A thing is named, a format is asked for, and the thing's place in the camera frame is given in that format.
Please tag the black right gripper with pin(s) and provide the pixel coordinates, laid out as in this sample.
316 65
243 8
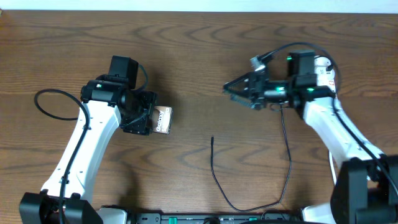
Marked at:
255 79

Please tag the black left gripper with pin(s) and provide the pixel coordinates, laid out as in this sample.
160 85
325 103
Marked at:
140 125

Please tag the Galaxy smartphone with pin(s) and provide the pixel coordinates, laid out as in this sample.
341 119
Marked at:
162 119

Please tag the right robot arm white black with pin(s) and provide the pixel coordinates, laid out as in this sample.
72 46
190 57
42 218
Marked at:
365 189

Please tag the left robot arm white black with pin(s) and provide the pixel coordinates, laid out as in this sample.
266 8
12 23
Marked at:
109 102

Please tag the white power strip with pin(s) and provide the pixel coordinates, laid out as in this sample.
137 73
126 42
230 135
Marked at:
323 67

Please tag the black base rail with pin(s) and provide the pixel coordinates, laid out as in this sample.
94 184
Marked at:
202 218

